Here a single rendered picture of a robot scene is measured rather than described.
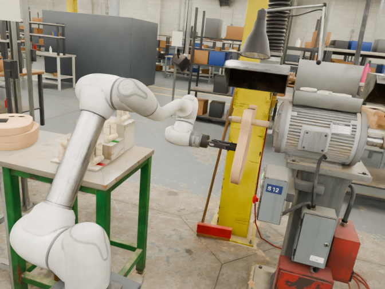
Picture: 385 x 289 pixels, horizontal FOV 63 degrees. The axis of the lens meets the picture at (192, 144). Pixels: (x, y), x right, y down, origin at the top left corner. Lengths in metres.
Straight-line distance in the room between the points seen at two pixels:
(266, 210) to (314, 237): 0.32
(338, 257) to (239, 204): 1.18
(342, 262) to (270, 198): 0.59
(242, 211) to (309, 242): 1.25
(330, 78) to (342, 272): 0.93
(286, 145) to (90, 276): 0.96
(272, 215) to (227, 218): 1.48
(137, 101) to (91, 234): 0.49
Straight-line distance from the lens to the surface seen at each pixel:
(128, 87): 1.19
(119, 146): 1.84
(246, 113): 1.51
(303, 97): 1.48
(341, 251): 1.73
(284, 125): 1.45
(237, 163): 1.53
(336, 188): 1.58
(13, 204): 1.95
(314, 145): 1.46
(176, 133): 1.71
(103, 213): 1.61
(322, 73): 1.62
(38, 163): 1.80
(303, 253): 1.62
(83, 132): 1.27
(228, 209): 2.77
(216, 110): 6.54
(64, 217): 1.24
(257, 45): 1.40
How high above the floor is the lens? 1.60
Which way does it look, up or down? 18 degrees down
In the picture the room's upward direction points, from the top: 6 degrees clockwise
